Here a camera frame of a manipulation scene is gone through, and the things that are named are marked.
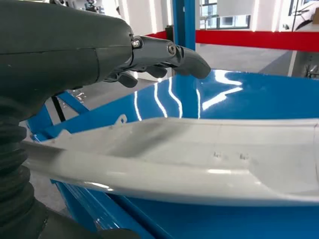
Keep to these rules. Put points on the blue metal shelf rack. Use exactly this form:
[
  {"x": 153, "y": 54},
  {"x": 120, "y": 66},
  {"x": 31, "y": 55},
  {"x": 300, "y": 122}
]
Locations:
[{"x": 249, "y": 99}]

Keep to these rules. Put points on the window with dark frame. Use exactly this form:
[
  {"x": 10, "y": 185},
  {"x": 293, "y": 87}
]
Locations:
[{"x": 234, "y": 21}]

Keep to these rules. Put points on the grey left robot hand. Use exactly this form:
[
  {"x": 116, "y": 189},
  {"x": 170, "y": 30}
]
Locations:
[{"x": 54, "y": 49}]

